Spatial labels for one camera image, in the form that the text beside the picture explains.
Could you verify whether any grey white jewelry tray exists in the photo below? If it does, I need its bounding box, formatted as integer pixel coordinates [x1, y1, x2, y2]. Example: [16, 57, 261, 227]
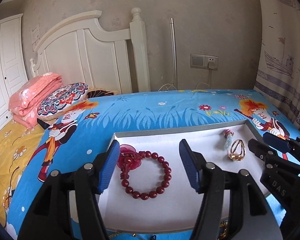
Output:
[98, 121, 263, 233]

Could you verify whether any ship print curtain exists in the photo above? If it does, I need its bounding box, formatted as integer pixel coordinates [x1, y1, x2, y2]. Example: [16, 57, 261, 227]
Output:
[255, 0, 300, 132]

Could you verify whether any yellow daisy bed sheet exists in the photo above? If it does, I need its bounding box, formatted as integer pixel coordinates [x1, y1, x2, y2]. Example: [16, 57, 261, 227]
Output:
[0, 120, 44, 226]

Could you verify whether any blue cartoon bed sheet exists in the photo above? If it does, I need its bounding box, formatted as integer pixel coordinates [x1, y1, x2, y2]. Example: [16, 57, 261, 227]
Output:
[5, 88, 300, 240]

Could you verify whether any red flower hair ornament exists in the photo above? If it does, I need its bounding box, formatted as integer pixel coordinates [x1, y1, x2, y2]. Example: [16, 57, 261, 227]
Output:
[117, 144, 141, 170]

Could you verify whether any patterned round pillow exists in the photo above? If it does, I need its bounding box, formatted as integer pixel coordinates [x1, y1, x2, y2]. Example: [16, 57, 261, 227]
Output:
[37, 82, 89, 121]

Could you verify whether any folded pink quilt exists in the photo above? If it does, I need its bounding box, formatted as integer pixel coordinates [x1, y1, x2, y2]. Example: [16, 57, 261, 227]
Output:
[8, 72, 62, 128]

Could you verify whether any black folding fan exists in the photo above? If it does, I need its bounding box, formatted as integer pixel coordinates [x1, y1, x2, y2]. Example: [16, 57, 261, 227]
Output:
[87, 88, 117, 99]

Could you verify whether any white wardrobe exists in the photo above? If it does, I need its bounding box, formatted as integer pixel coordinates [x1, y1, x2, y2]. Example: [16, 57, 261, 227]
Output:
[0, 14, 28, 130]

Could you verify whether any silver metal pole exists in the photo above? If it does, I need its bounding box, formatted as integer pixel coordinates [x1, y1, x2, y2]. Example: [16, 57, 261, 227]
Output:
[170, 17, 178, 89]

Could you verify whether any white wooden headboard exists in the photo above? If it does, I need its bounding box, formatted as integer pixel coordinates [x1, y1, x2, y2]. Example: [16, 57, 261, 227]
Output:
[30, 8, 151, 94]

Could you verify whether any gold openwork ring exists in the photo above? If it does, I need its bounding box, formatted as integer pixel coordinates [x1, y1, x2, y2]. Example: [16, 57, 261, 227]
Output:
[228, 139, 247, 162]

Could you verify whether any dark red bead bracelet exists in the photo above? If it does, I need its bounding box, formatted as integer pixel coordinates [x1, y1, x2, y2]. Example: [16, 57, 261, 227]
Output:
[120, 151, 173, 201]

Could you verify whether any white plug and cable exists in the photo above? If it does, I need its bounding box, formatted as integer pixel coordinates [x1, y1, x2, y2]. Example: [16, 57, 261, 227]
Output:
[157, 57, 217, 92]

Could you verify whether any grey wall socket panel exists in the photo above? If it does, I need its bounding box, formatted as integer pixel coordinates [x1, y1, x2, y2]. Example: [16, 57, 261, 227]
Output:
[190, 54, 218, 70]

